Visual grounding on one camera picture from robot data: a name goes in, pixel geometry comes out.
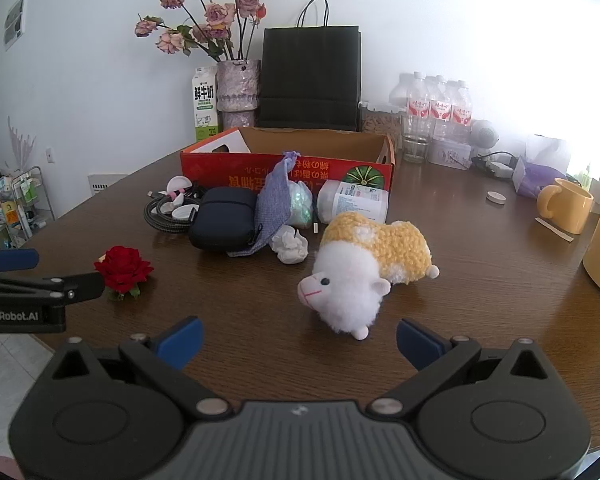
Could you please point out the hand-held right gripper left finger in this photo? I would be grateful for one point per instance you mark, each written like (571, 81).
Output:
(185, 337)

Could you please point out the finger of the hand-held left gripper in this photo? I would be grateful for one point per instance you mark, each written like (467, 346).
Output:
(82, 286)
(12, 259)

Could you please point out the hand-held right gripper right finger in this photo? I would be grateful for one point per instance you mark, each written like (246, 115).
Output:
(417, 342)

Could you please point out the red rose flower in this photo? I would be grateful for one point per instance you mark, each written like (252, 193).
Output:
(125, 267)

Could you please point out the yellow white plush sheep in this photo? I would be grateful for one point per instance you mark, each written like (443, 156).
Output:
(350, 280)

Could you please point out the dark blue zip case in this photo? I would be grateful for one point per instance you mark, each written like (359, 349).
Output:
(220, 220)

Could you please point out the white tissue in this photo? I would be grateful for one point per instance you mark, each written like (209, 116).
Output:
(290, 247)

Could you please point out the white round case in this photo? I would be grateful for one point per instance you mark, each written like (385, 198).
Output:
(177, 183)

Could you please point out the white plastic jar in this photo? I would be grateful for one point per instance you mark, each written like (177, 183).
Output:
(350, 200)

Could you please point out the purple knit pouch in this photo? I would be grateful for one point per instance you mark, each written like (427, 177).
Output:
(272, 205)

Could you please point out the red cardboard box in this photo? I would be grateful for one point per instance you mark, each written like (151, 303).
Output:
(240, 172)

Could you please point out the iridescent plastic bag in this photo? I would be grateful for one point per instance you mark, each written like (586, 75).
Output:
(300, 202)

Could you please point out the wooden desktop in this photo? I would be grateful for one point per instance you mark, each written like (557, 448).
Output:
(480, 300)

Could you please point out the metal storage rack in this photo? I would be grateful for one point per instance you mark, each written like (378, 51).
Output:
(27, 195)

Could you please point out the purple dried grass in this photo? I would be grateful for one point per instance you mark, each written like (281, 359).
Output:
(20, 147)

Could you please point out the small white tube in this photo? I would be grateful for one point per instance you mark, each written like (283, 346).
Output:
(314, 227)

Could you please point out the small white round lid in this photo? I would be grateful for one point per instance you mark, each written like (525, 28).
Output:
(495, 196)

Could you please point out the flat wooden stick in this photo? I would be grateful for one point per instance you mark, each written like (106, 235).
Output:
(555, 230)

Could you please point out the white printed tin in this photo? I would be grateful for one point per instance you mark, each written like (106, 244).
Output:
(447, 152)

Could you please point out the clear glass cup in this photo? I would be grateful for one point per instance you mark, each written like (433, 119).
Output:
(415, 150)

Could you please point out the white power strip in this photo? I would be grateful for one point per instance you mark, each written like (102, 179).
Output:
(500, 167)

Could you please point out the yellow mug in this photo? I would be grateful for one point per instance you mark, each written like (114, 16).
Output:
(570, 207)

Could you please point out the purple tissue pack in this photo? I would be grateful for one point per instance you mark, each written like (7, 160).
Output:
(537, 177)

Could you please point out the white green milk carton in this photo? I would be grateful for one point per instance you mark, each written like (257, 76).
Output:
(204, 105)

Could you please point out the white round device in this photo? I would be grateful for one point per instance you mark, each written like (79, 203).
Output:
(485, 132)

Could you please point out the clear jar of nuts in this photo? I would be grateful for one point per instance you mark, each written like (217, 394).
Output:
(380, 125)

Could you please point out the clear water bottle red label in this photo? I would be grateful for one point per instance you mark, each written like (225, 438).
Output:
(454, 110)
(440, 110)
(466, 110)
(400, 91)
(419, 107)

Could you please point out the small green bottle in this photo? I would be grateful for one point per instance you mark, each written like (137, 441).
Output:
(586, 175)

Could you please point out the purple textured vase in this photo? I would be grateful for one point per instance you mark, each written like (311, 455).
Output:
(237, 90)

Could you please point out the black paper bag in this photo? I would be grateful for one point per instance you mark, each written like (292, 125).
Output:
(310, 75)

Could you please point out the dried pink rose bouquet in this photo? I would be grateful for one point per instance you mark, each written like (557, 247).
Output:
(215, 15)

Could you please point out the white wall vent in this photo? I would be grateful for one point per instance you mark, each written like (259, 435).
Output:
(105, 182)

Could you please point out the white wall socket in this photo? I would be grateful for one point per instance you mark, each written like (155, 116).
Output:
(50, 155)

